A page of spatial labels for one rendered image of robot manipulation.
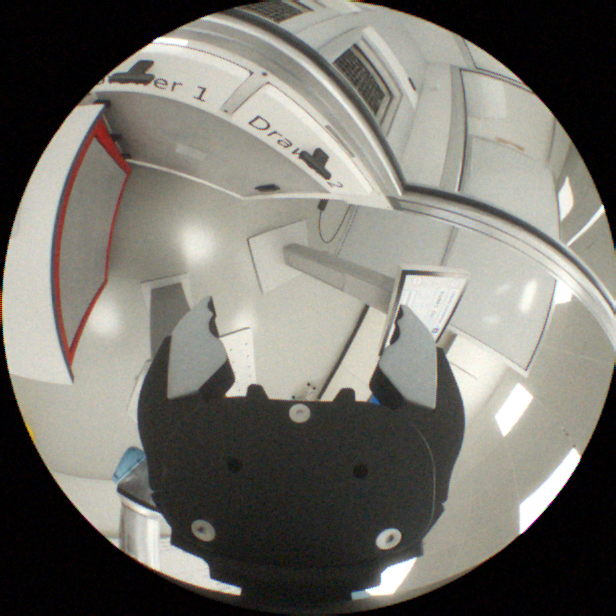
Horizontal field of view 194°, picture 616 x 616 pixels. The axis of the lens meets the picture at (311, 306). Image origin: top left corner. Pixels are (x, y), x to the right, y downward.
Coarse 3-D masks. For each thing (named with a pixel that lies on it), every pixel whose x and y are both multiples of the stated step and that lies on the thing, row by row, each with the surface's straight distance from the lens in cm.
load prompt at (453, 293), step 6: (450, 294) 81; (456, 294) 83; (450, 300) 84; (444, 306) 84; (450, 306) 86; (444, 312) 87; (438, 318) 88; (444, 318) 90; (438, 324) 92; (432, 330) 93; (438, 330) 95
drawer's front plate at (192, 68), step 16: (144, 48) 32; (160, 48) 31; (176, 48) 31; (128, 64) 35; (160, 64) 32; (176, 64) 31; (192, 64) 29; (208, 64) 28; (224, 64) 28; (160, 80) 35; (176, 80) 33; (192, 80) 32; (208, 80) 31; (224, 80) 29; (240, 80) 28; (176, 96) 37; (192, 96) 35; (208, 96) 33; (224, 96) 32
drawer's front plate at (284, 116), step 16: (256, 96) 29; (272, 96) 28; (240, 112) 34; (256, 112) 32; (272, 112) 31; (288, 112) 29; (304, 112) 30; (272, 128) 34; (288, 128) 32; (304, 128) 31; (320, 128) 31; (272, 144) 38; (304, 144) 34; (320, 144) 33; (336, 144) 33; (336, 160) 35; (320, 176) 43; (336, 176) 40; (352, 176) 38; (336, 192) 47; (352, 192) 44; (368, 192) 41
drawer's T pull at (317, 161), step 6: (318, 150) 33; (300, 156) 31; (306, 156) 31; (312, 156) 31; (318, 156) 32; (324, 156) 33; (306, 162) 32; (312, 162) 31; (318, 162) 32; (324, 162) 33; (312, 168) 33; (318, 168) 32; (324, 168) 33; (324, 174) 33; (330, 174) 34
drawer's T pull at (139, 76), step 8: (136, 64) 32; (144, 64) 32; (152, 64) 32; (120, 72) 32; (128, 72) 31; (136, 72) 31; (144, 72) 31; (112, 80) 32; (120, 80) 31; (128, 80) 31; (136, 80) 30; (144, 80) 29; (152, 80) 30
